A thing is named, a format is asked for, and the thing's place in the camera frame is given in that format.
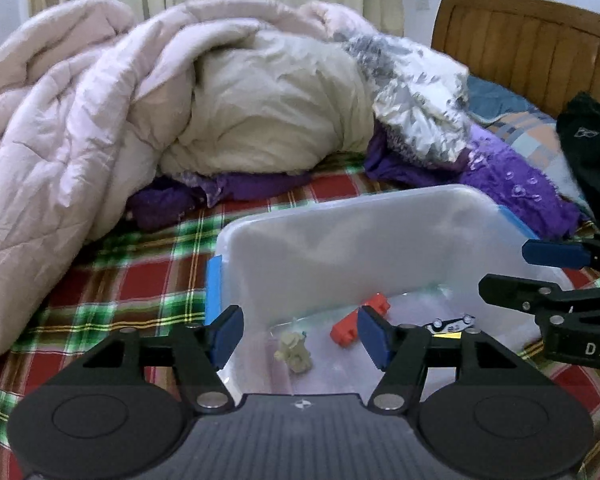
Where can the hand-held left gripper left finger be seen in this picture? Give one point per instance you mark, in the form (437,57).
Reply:
(226,337)

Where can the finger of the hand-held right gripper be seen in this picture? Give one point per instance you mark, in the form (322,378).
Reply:
(520,292)
(555,252)

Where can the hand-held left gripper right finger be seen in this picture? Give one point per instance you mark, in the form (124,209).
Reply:
(375,340)

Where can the clear plastic storage container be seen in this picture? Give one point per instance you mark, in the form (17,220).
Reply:
(355,240)

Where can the red studded toy block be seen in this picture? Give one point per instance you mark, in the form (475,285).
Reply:
(344,331)

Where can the cream translucent toy figure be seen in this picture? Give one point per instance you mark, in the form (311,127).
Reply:
(295,352)

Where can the silver white toy car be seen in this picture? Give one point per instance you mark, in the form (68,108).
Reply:
(447,324)

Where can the purple blanket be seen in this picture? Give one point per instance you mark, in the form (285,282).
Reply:
(505,180)

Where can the black garment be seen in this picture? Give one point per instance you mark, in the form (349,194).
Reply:
(595,160)

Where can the red green plaid bedsheet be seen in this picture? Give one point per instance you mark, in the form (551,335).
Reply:
(145,270)

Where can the pastel checked pillow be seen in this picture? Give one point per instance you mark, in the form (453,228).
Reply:
(535,140)

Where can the blue pillow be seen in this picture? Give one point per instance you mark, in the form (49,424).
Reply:
(495,100)

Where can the grey floral white cover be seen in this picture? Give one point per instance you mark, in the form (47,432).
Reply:
(420,110)

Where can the wooden headboard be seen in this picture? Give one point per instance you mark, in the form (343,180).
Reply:
(530,45)

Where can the cream duvet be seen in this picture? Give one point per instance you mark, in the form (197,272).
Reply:
(270,110)

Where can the pink quilt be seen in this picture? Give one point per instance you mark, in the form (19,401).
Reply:
(55,135)

